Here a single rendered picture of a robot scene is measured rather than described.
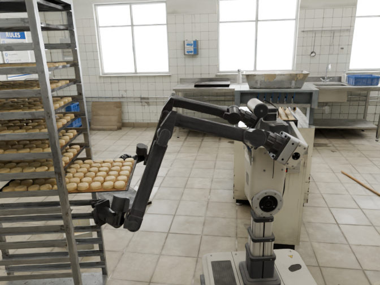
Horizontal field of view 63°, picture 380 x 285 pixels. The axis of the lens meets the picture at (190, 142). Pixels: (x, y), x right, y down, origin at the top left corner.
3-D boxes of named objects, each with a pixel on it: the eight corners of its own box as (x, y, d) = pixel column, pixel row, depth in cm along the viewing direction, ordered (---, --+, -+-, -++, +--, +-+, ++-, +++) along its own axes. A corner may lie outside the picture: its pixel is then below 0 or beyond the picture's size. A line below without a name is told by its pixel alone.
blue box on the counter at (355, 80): (353, 85, 497) (354, 76, 492) (346, 83, 525) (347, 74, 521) (379, 85, 492) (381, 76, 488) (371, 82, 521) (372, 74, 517)
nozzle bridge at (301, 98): (234, 118, 319) (235, 85, 309) (308, 119, 307) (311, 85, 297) (233, 126, 288) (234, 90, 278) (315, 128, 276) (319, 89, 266)
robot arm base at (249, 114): (251, 133, 176) (262, 114, 173) (239, 126, 174) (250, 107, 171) (247, 129, 184) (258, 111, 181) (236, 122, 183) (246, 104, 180)
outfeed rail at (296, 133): (275, 102, 400) (275, 96, 398) (277, 102, 400) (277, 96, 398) (303, 154, 212) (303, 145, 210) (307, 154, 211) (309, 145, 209)
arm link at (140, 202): (174, 132, 122) (171, 131, 132) (160, 126, 120) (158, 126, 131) (138, 235, 121) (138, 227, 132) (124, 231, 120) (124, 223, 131)
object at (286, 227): (251, 207, 311) (254, 120, 284) (286, 209, 306) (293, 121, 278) (254, 251, 245) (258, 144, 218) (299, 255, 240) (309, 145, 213)
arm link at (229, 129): (164, 106, 121) (162, 107, 131) (156, 139, 121) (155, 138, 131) (268, 130, 129) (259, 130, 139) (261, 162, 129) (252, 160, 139)
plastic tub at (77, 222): (66, 234, 274) (63, 219, 269) (91, 229, 282) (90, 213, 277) (66, 255, 248) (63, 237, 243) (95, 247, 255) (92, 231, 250)
